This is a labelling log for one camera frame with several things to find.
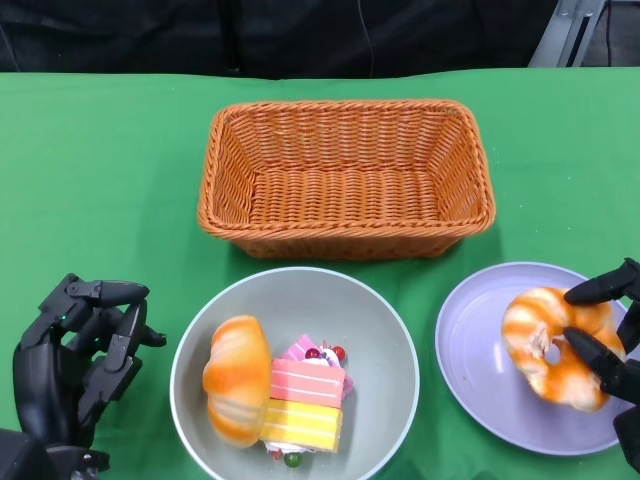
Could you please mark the lilac plate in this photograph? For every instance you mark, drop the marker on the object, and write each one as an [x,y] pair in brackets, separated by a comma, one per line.
[475,360]

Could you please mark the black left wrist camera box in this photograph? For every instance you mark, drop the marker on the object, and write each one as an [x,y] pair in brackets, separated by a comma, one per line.
[20,457]

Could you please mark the orange wicker basket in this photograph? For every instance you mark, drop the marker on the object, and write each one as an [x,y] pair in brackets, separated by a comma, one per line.
[345,200]

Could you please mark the orange striped bread bun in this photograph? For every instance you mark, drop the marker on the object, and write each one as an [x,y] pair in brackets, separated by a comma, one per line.
[237,380]

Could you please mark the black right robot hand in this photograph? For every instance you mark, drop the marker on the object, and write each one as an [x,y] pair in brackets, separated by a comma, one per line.
[615,375]

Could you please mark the green tablecloth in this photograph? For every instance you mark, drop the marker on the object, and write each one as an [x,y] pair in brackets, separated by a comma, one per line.
[100,150]

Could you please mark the yellow layered cake slice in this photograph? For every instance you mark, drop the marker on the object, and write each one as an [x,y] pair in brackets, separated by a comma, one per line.
[305,425]

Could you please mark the grey metal frame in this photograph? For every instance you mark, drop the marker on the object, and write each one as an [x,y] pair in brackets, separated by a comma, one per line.
[555,35]

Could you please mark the black backdrop curtain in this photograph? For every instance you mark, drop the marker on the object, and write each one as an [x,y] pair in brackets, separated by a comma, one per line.
[200,35]

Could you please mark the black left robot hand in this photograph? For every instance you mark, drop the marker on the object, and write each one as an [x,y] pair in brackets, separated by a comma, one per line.
[40,380]

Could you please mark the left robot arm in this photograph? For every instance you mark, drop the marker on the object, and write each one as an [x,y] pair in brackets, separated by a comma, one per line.
[75,462]

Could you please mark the pink layered cake slice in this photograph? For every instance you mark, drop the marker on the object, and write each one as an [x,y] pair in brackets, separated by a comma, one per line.
[305,382]

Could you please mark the grey bowl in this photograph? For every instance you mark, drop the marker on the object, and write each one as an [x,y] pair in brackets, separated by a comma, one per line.
[320,300]

